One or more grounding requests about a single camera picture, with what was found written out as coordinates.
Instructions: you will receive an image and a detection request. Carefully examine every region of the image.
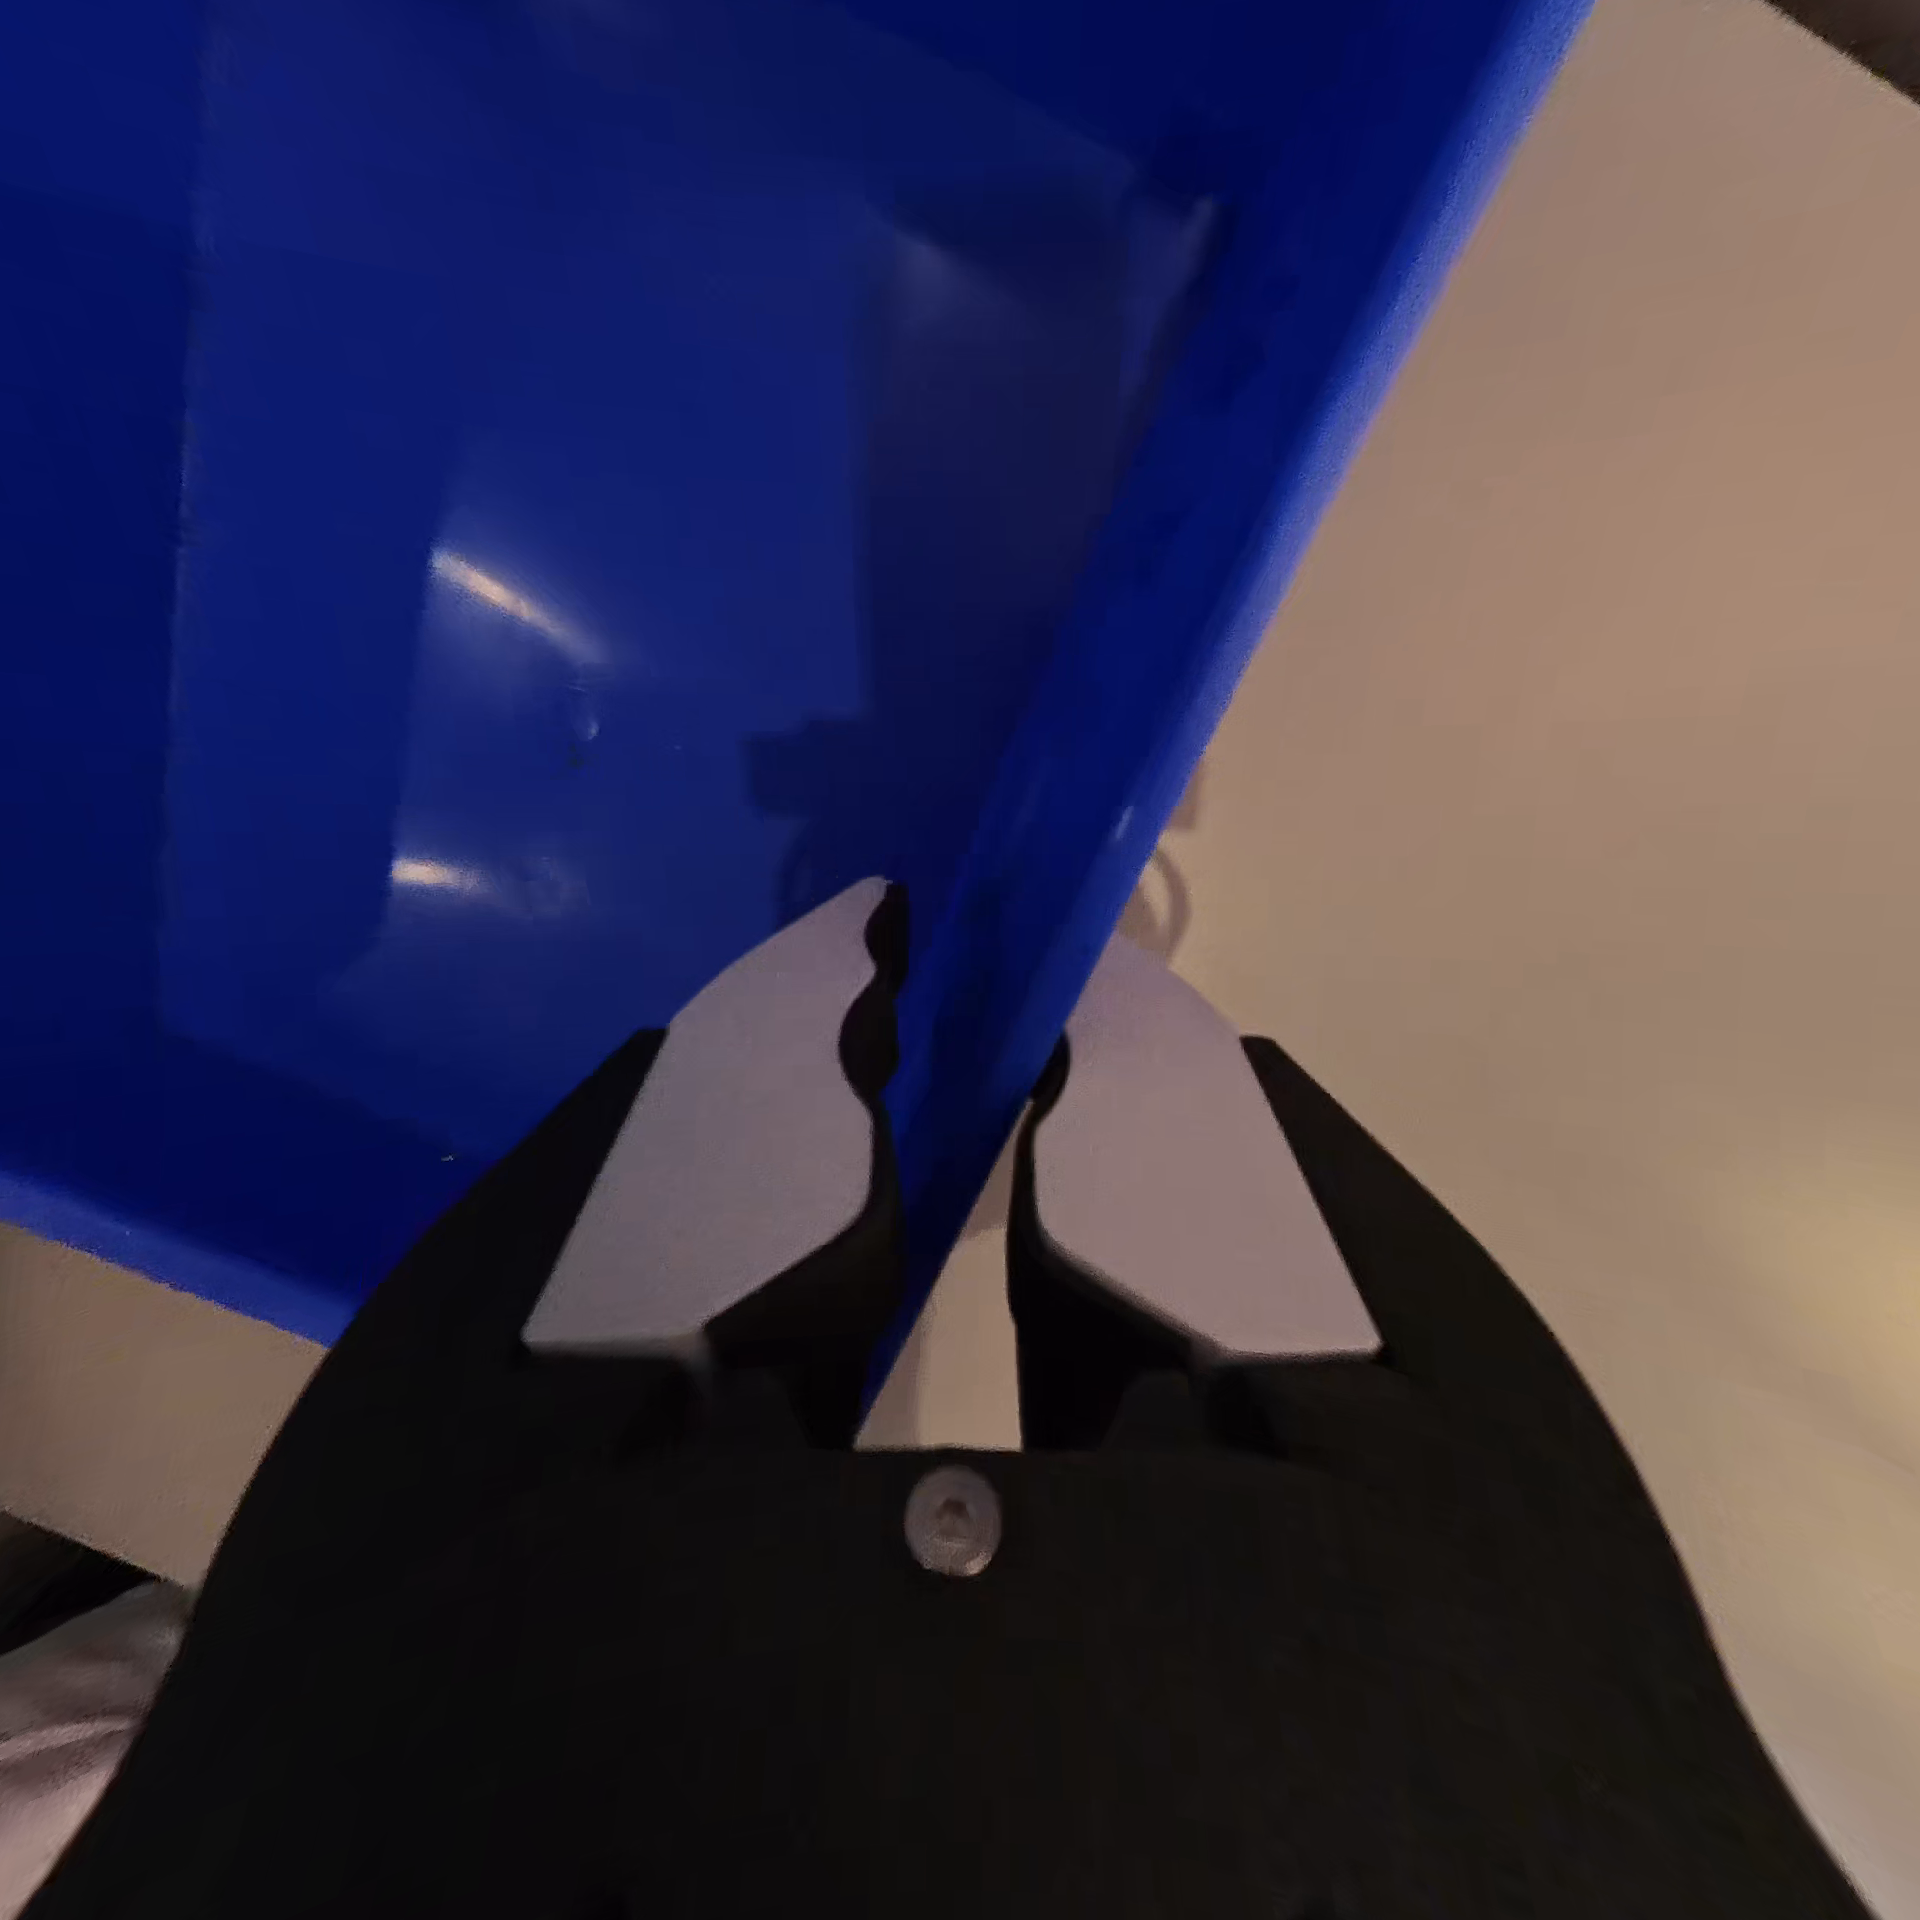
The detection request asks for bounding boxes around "person's leg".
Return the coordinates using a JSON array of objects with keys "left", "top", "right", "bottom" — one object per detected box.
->
[{"left": 0, "top": 1578, "right": 206, "bottom": 1876}]

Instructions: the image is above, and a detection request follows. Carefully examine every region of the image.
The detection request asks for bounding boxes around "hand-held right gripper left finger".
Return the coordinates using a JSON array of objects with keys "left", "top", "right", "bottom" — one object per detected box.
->
[{"left": 527, "top": 879, "right": 908, "bottom": 1410}]

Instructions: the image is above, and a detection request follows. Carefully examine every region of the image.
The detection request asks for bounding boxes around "blue plastic bin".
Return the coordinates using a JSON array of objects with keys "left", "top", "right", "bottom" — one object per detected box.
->
[{"left": 0, "top": 0, "right": 1598, "bottom": 1429}]

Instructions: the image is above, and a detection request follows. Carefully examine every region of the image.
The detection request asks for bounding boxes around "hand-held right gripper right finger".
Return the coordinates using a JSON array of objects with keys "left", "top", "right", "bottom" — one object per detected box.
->
[{"left": 1005, "top": 953, "right": 1387, "bottom": 1418}]

